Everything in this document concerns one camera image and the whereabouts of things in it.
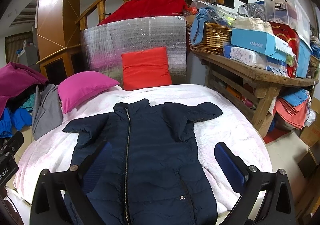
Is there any red orange pillow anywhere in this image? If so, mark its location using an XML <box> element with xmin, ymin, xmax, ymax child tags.
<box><xmin>121</xmin><ymin>46</ymin><xmax>172</xmax><ymax>91</ymax></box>

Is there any silver foil insulation panel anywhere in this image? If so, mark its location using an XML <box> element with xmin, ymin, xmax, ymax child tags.
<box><xmin>81</xmin><ymin>16</ymin><xmax>187</xmax><ymax>84</ymax></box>

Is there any navy blue puffer jacket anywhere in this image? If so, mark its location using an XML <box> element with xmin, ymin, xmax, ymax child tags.
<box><xmin>64</xmin><ymin>99</ymin><xmax>222</xmax><ymax>224</ymax></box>

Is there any red gift bag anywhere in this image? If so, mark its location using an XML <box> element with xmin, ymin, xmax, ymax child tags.
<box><xmin>269</xmin><ymin>21</ymin><xmax>299</xmax><ymax>78</ymax></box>

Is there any red cloth on railing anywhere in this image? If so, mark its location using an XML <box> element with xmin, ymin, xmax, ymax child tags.
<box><xmin>99</xmin><ymin>0</ymin><xmax>187</xmax><ymax>25</ymax></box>

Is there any wooden side table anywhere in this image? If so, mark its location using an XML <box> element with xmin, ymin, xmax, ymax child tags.
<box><xmin>193</xmin><ymin>51</ymin><xmax>318</xmax><ymax>137</ymax></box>

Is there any blue garment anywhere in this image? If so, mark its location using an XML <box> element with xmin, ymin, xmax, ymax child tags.
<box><xmin>0</xmin><ymin>108</ymin><xmax>32</xmax><ymax>138</ymax></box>

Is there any white patterned tissue pack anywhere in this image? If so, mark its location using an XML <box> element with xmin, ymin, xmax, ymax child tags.
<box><xmin>223</xmin><ymin>44</ymin><xmax>267</xmax><ymax>69</ymax></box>

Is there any coral folded cloth stack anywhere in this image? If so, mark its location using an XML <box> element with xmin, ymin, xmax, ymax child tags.
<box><xmin>273</xmin><ymin>98</ymin><xmax>308</xmax><ymax>129</ymax></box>

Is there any white pink bed blanket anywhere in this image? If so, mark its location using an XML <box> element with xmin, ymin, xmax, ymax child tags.
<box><xmin>13</xmin><ymin>85</ymin><xmax>272</xmax><ymax>218</ymax></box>

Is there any grey garment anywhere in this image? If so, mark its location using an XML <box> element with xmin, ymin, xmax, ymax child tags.
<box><xmin>31</xmin><ymin>84</ymin><xmax>63</xmax><ymax>140</ymax></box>

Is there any clear plastic storage box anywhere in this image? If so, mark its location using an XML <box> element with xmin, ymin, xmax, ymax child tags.
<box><xmin>263</xmin><ymin>0</ymin><xmax>311</xmax><ymax>44</ymax></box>

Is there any magenta velvet garment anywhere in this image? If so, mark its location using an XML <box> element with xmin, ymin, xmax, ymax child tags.
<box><xmin>0</xmin><ymin>62</ymin><xmax>48</xmax><ymax>115</ymax></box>

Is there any light blue fashion box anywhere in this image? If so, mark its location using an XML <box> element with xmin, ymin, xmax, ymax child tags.
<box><xmin>231</xmin><ymin>28</ymin><xmax>293</xmax><ymax>57</ymax></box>

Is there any blue plastic bin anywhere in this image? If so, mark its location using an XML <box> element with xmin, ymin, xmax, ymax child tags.
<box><xmin>296</xmin><ymin>39</ymin><xmax>312</xmax><ymax>78</ymax></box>

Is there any wicker basket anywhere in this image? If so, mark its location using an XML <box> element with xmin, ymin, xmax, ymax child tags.
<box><xmin>187</xmin><ymin>22</ymin><xmax>232</xmax><ymax>55</ymax></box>

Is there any blue cloth in basket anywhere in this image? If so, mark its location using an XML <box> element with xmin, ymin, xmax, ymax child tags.
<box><xmin>190</xmin><ymin>7</ymin><xmax>216</xmax><ymax>45</ymax></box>

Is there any magenta pillow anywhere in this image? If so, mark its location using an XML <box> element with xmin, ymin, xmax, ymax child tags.
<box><xmin>57</xmin><ymin>71</ymin><xmax>119</xmax><ymax>114</ymax></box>

